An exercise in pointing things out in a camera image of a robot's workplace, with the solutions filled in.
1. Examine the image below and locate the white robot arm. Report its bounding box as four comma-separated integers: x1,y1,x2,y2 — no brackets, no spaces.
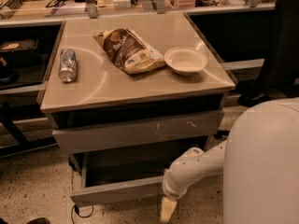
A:
160,98,299,224

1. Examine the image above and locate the brown chip bag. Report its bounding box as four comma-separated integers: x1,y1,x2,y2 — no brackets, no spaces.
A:
93,28,165,75

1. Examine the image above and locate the silver soda can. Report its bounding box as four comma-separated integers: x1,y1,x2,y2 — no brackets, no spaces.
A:
58,49,77,83

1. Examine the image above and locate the black coiled spring tool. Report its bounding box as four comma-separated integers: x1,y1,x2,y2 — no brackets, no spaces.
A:
1,0,22,11

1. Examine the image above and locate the long workbench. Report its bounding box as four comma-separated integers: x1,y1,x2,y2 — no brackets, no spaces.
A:
0,0,276,23

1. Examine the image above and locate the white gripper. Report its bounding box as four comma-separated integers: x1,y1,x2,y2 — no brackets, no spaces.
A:
160,147,204,223

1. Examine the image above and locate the black floor cable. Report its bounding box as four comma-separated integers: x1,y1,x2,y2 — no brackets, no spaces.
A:
70,204,95,224

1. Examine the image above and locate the grey drawer cabinet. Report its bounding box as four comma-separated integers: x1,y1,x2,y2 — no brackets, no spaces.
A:
36,12,237,202

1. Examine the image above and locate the grey drawer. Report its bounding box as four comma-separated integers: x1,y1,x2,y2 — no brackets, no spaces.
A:
53,110,224,154
68,136,219,208

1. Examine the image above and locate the brown shoe tip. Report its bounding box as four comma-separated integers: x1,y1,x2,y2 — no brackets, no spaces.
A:
26,217,50,224

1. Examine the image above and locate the white paper bowl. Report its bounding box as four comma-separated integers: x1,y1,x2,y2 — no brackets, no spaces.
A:
164,47,207,76

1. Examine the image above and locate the black office chair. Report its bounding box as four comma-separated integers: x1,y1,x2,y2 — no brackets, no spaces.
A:
237,0,299,107

